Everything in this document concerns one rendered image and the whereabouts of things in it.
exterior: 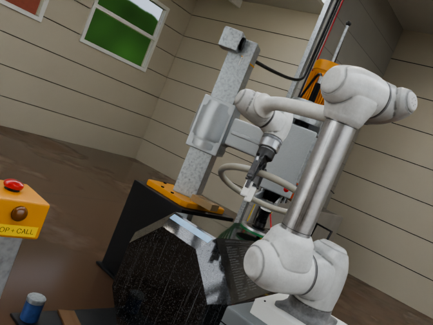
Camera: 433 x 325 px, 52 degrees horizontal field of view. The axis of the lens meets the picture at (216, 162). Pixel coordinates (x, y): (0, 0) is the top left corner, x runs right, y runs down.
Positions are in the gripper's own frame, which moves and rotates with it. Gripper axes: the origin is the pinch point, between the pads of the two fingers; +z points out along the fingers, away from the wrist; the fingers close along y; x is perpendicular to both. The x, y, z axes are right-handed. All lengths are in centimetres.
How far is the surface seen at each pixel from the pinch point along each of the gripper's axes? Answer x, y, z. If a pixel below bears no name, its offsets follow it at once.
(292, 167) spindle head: 7, 70, -43
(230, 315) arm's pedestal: -18, -13, 47
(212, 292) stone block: 12, 46, 41
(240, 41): 85, 81, -129
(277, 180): -9.3, 0.6, -9.2
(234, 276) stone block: 9, 56, 29
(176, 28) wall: 510, 534, -453
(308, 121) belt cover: 6, 58, -68
